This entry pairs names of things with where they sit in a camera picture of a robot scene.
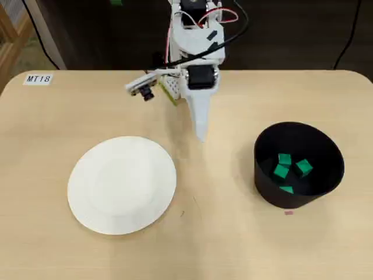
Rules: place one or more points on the wooden frame furniture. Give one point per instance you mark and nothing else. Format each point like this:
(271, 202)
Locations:
(17, 46)

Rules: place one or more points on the small pink sticker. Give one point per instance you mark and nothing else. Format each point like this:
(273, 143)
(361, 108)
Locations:
(289, 212)

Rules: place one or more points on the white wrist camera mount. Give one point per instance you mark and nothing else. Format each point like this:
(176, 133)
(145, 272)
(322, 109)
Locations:
(140, 83)

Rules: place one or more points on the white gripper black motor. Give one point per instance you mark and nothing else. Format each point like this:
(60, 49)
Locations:
(198, 76)

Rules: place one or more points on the small green tape piece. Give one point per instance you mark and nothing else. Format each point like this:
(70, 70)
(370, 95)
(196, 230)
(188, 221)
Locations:
(116, 2)

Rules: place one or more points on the yellow-green tape strip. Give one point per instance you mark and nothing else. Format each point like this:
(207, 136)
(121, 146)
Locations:
(170, 99)

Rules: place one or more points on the white MT18 label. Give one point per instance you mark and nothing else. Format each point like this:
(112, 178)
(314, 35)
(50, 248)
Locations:
(38, 78)

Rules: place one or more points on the white perforated base plate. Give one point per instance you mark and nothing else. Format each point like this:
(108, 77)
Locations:
(173, 86)

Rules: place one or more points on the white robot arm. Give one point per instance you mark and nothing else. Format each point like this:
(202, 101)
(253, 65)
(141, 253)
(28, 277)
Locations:
(198, 41)

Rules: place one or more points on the green block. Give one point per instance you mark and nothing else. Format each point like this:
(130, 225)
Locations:
(281, 172)
(304, 168)
(287, 189)
(284, 159)

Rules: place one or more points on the black pot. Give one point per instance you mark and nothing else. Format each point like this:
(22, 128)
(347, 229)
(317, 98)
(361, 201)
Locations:
(291, 201)

